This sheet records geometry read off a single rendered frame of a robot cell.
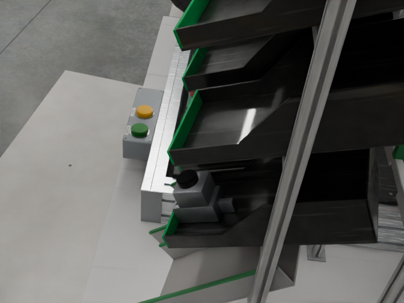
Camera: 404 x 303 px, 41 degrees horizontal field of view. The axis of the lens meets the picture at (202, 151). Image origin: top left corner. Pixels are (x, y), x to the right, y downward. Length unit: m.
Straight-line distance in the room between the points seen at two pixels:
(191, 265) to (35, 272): 0.36
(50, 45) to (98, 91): 1.86
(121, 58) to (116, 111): 1.79
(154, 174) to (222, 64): 0.46
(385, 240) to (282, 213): 0.66
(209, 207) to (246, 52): 0.23
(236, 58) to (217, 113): 0.12
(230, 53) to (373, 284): 0.62
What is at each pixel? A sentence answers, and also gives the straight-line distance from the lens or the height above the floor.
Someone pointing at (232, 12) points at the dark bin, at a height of 1.53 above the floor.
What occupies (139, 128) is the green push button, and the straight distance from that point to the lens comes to 1.27.
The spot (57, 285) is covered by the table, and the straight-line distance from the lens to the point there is 1.14.
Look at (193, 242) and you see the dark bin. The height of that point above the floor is 1.21.
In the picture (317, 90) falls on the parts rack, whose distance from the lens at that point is 0.51.
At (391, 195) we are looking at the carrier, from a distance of 1.24.
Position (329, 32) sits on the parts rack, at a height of 1.58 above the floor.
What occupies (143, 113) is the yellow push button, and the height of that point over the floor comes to 0.97.
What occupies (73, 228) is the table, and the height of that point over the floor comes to 0.86.
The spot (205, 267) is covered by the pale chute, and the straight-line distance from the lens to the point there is 0.91.
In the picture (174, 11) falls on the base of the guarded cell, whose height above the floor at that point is 0.86.
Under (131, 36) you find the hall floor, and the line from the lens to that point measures 3.48.
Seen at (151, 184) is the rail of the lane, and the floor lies 0.95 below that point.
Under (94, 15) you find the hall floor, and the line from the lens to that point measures 3.70.
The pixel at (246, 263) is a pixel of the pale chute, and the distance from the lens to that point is 0.85.
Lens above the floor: 1.80
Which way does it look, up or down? 43 degrees down
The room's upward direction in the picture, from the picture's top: 7 degrees clockwise
